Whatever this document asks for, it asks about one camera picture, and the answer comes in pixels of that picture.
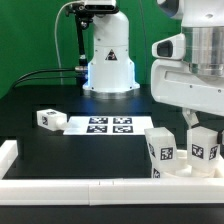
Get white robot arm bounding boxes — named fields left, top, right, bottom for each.
left=85, top=0, right=224, bottom=116

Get white camera cable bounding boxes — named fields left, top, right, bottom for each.
left=54, top=0, right=84, bottom=86

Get white round stool seat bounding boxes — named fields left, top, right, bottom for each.
left=151, top=150, right=224, bottom=178

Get black cables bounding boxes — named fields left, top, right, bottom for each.
left=11, top=66, right=88, bottom=90

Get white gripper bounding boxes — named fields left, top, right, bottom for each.
left=151, top=59, right=224, bottom=144

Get black camera on stand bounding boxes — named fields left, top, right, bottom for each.
left=65, top=0, right=119, bottom=66

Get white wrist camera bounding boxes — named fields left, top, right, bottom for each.
left=152, top=33, right=186, bottom=60

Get white marker sheet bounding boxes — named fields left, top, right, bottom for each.
left=64, top=116, right=153, bottom=135

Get white U-shaped frame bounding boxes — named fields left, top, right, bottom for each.
left=0, top=140, right=224, bottom=205

